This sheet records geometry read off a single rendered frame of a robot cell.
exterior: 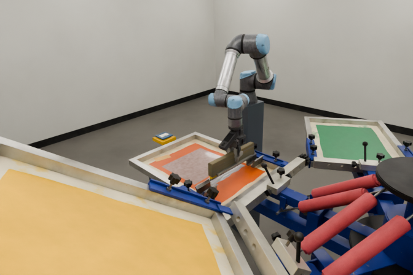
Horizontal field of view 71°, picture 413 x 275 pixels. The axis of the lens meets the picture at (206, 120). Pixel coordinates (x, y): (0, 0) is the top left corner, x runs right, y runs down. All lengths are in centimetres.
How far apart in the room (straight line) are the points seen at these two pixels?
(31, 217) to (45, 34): 413
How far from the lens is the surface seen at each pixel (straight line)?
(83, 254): 76
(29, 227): 78
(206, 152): 197
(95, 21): 507
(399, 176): 117
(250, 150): 169
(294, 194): 145
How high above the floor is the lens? 186
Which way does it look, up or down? 21 degrees down
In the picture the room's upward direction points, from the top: 2 degrees counter-clockwise
